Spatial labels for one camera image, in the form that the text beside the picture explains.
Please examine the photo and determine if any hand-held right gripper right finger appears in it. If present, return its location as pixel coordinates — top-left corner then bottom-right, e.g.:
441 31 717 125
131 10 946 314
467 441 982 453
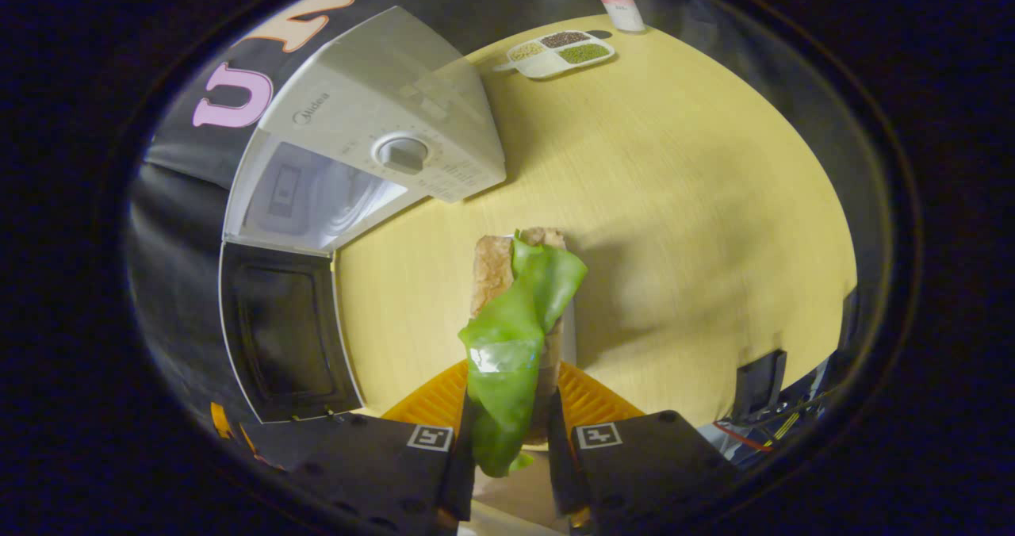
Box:
547 362 738 533

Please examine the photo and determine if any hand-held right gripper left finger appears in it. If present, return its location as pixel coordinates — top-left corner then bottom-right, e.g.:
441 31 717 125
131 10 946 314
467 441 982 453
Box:
278 360 478 535

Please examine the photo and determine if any lettuce sandwich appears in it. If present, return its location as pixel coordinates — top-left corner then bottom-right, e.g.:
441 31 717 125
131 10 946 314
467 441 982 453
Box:
458 227 589 477

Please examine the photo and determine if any white microwave oven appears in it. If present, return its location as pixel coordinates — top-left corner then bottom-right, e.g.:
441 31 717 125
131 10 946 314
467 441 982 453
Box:
218 5 508 424

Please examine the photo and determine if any black table clamp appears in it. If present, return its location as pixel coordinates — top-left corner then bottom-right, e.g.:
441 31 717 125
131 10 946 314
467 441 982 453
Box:
733 351 788 424

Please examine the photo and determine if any black backdrop cloth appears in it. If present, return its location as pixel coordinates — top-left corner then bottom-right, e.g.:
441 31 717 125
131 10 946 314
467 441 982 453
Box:
127 0 714 418

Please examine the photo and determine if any white divided dish of beans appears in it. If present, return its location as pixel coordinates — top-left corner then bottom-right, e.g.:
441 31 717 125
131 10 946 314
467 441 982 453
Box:
493 30 616 79

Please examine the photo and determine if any small pink label bottle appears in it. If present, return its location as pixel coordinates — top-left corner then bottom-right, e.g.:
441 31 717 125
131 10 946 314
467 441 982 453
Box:
593 0 646 33

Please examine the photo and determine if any tangle of cables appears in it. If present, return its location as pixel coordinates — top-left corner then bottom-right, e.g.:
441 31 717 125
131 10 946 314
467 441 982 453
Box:
714 385 841 451

